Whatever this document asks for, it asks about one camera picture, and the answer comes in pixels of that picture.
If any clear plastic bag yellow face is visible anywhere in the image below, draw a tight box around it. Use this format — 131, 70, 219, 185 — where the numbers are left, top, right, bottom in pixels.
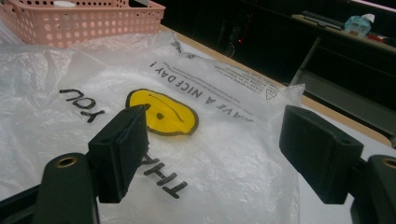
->
0, 30, 306, 224

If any white round lid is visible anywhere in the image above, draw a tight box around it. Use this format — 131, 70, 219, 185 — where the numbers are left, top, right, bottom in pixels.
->
52, 0, 77, 8

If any pink perforated plastic basket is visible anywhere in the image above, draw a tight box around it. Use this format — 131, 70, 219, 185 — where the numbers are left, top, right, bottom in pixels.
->
0, 0, 166, 49

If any background desk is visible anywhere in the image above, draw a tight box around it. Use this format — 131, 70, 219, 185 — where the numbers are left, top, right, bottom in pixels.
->
290, 12, 396, 139

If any dark keyboard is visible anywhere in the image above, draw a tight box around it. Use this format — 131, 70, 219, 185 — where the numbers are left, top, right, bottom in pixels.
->
299, 10, 344, 31

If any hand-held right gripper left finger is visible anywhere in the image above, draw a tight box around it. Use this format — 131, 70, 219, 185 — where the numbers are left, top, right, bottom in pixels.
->
88, 105, 150, 204

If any small red item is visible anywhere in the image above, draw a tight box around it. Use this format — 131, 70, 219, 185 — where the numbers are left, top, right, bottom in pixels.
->
366, 32, 389, 43

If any light blue tissue pack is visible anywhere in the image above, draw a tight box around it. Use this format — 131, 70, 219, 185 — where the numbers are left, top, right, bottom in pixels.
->
344, 13, 376, 38

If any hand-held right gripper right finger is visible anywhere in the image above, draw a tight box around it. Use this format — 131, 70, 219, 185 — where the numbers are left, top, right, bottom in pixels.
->
278, 105, 364, 205

